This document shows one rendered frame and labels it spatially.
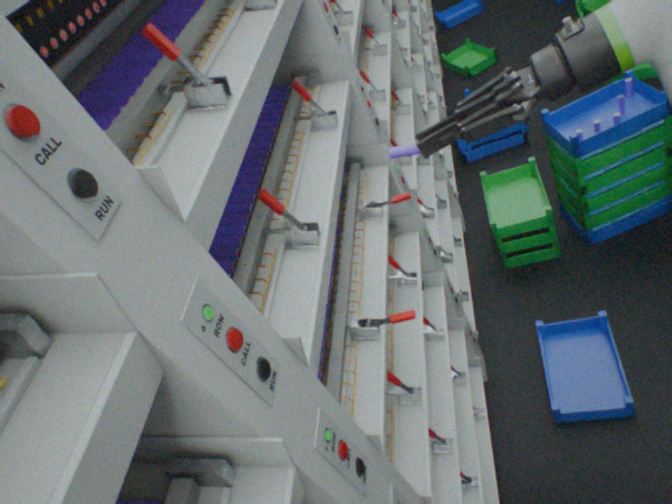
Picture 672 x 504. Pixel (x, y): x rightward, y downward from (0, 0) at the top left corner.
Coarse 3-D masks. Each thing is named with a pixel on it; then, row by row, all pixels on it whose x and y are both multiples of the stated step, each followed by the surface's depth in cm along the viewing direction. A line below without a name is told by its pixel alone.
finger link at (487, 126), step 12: (504, 108) 72; (516, 108) 70; (480, 120) 74; (492, 120) 73; (504, 120) 72; (516, 120) 72; (528, 120) 71; (468, 132) 75; (480, 132) 75; (492, 132) 74
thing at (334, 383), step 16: (352, 176) 98; (368, 176) 100; (352, 192) 95; (352, 208) 91; (352, 224) 88; (352, 240) 85; (352, 256) 84; (352, 272) 82; (336, 304) 76; (336, 320) 74; (336, 336) 72; (336, 352) 70; (336, 368) 68; (336, 384) 66; (352, 400) 66; (352, 416) 64
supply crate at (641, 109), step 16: (624, 80) 161; (592, 96) 162; (608, 96) 163; (624, 96) 162; (640, 96) 159; (656, 96) 151; (544, 112) 162; (560, 112) 164; (576, 112) 165; (592, 112) 163; (608, 112) 160; (640, 112) 154; (656, 112) 147; (544, 128) 167; (560, 128) 165; (576, 128) 161; (592, 128) 158; (608, 128) 148; (624, 128) 149; (640, 128) 149; (560, 144) 159; (576, 144) 149; (592, 144) 150
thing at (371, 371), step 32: (352, 160) 101; (384, 160) 103; (384, 192) 97; (384, 224) 91; (384, 256) 85; (384, 288) 80; (352, 352) 72; (384, 352) 72; (352, 384) 68; (384, 384) 68; (384, 416) 66; (384, 448) 64
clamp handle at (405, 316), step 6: (402, 312) 71; (408, 312) 70; (414, 312) 71; (384, 318) 72; (390, 318) 72; (396, 318) 71; (402, 318) 70; (408, 318) 70; (414, 318) 70; (372, 324) 72; (378, 324) 72; (384, 324) 72
